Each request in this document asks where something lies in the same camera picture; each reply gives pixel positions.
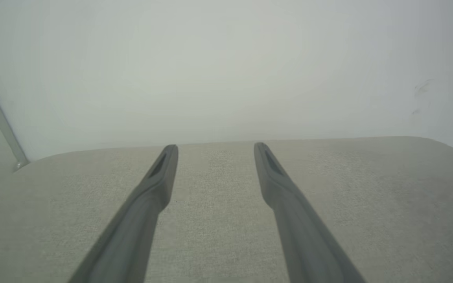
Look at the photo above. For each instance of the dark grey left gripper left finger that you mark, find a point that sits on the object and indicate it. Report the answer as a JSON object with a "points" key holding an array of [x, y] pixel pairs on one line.
{"points": [[132, 228]]}

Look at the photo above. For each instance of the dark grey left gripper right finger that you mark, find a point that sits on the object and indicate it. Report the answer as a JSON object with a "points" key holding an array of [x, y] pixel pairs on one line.
{"points": [[305, 236]]}

